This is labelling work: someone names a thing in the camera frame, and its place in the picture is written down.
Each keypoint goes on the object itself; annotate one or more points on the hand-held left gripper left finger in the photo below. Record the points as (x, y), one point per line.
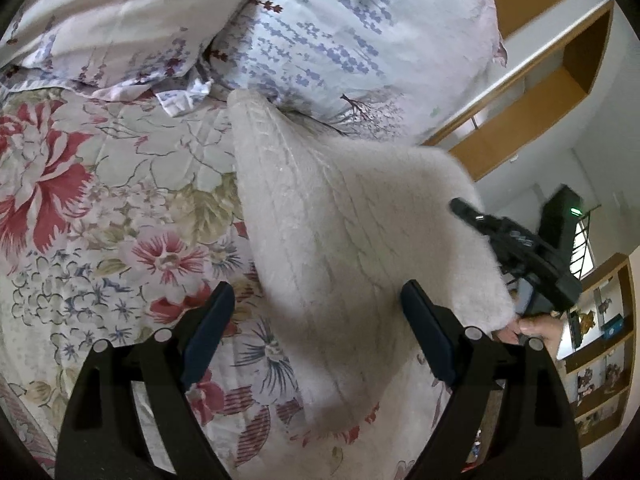
(207, 335)

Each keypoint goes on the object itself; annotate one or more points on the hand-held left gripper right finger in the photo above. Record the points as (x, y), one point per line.
(430, 335)

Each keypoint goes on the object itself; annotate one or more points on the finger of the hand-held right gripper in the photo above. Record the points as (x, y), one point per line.
(470, 212)

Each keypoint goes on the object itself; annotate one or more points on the person's right hand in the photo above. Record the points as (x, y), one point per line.
(539, 330)

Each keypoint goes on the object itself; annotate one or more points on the window with grille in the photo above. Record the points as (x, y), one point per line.
(586, 245)

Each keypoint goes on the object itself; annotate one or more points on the teal box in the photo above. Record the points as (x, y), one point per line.
(611, 329)

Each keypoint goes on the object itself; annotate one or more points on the wooden bookshelf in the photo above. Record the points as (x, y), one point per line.
(595, 351)

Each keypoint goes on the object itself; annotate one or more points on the floral bed sheet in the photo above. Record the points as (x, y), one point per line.
(100, 200)

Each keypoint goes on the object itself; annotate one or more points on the lavender print pillow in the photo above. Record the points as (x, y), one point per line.
(350, 35)

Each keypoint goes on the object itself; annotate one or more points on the pink floral pillow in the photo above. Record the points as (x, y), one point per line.
(125, 25)

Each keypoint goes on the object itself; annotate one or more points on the wooden wall shelf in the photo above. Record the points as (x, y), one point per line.
(545, 90)

